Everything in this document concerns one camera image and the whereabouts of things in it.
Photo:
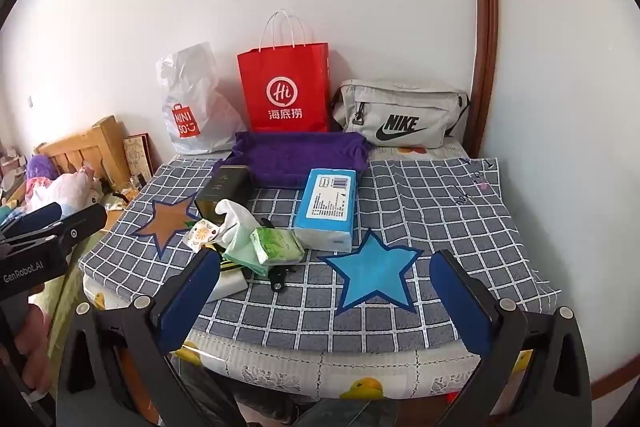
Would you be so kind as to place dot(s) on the white plastic shopping bag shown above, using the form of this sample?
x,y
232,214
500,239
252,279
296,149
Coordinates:
x,y
195,107

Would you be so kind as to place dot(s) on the white and mint glove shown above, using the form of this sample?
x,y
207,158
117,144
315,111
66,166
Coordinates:
x,y
232,222

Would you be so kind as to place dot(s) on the wooden headboard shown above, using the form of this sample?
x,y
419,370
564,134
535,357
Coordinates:
x,y
85,147

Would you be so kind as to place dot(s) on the brown wooden door frame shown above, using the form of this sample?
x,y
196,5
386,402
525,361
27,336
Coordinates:
x,y
485,32

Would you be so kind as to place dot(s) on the dark green tea tin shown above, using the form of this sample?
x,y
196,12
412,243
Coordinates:
x,y
222,192

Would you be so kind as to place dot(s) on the blue tissue pack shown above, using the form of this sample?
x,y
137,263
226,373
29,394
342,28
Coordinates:
x,y
325,207

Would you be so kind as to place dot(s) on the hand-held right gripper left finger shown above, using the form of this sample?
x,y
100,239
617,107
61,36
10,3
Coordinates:
x,y
192,292

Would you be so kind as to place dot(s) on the purple plush toy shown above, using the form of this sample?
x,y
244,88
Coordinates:
x,y
40,167

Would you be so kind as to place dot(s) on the yellow and black cloth item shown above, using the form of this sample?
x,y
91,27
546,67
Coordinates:
x,y
230,266

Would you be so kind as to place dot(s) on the wooden nightstand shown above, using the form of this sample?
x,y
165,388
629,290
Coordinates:
x,y
117,212

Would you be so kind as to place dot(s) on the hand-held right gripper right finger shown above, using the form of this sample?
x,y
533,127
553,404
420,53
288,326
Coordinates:
x,y
460,302

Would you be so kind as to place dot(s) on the purple towel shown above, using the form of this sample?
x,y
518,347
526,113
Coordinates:
x,y
295,157

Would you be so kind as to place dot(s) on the person's camouflage trousers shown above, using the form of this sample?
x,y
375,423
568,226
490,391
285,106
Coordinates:
x,y
280,407

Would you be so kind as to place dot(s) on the white cloth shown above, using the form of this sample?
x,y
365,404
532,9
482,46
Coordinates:
x,y
227,287

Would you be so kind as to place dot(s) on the green tissue packet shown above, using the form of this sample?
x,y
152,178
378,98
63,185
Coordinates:
x,y
275,247

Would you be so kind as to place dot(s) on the grey waist bag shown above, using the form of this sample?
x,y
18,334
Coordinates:
x,y
400,117

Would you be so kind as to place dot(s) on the fruit print packet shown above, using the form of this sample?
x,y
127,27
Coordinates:
x,y
200,238

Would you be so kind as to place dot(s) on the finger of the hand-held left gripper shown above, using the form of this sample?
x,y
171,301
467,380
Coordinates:
x,y
30,217
75,227

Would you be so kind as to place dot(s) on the person's left hand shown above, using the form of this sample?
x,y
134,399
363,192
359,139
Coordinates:
x,y
32,347

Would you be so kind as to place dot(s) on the red paper bag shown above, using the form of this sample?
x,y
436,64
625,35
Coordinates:
x,y
285,92

